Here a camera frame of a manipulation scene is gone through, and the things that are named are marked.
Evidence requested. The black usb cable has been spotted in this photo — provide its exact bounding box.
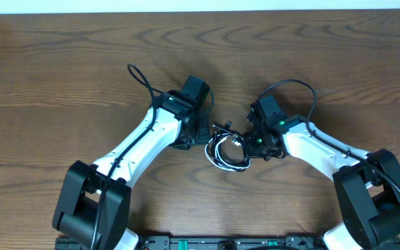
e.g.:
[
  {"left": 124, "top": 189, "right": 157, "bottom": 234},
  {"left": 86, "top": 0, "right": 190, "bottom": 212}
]
[{"left": 208, "top": 120, "right": 253, "bottom": 171}]

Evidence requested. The white usb cable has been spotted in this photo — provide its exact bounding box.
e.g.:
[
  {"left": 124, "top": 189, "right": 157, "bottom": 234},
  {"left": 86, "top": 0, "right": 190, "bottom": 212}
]
[{"left": 204, "top": 133, "right": 252, "bottom": 173}]

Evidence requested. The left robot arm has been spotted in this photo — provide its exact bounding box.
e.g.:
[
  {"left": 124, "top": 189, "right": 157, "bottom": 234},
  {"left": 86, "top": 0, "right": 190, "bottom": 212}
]
[{"left": 52, "top": 76, "right": 210, "bottom": 249}]

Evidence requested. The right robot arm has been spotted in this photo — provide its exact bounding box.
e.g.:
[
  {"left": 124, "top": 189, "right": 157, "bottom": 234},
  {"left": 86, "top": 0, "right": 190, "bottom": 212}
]
[{"left": 244, "top": 96, "right": 400, "bottom": 249}]

